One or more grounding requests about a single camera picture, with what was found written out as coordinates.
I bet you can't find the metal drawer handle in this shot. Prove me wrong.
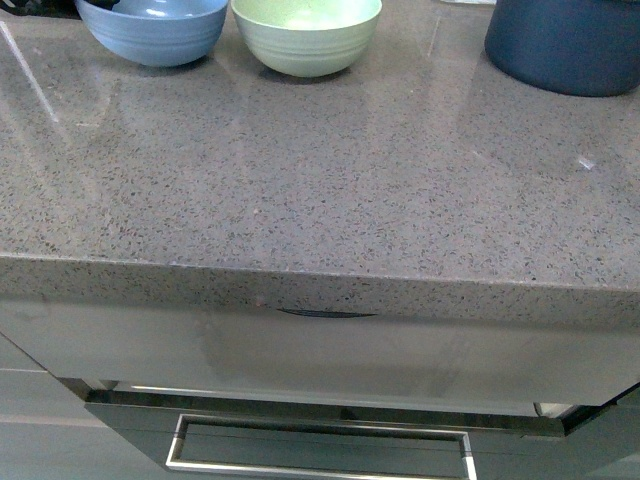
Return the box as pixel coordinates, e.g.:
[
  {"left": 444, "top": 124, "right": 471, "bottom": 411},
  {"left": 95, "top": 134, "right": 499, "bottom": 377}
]
[{"left": 165, "top": 414, "right": 477, "bottom": 479}]

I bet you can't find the grey drawer front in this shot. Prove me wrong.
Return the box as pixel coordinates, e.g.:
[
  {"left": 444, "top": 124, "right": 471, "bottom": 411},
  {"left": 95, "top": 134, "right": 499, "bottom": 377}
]
[{"left": 1, "top": 299, "right": 639, "bottom": 416}]

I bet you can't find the dark blue pot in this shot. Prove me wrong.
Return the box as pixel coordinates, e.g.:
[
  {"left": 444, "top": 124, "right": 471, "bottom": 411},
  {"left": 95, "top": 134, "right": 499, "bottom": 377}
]
[{"left": 484, "top": 0, "right": 639, "bottom": 97}]

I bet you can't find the blue bowl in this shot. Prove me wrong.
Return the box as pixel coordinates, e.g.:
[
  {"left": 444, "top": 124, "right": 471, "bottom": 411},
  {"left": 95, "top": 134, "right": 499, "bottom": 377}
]
[{"left": 75, "top": 1, "right": 228, "bottom": 67}]

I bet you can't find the green bowl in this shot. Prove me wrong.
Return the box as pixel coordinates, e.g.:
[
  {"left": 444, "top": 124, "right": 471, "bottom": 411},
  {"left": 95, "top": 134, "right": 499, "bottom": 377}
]
[{"left": 230, "top": 0, "right": 383, "bottom": 78}]

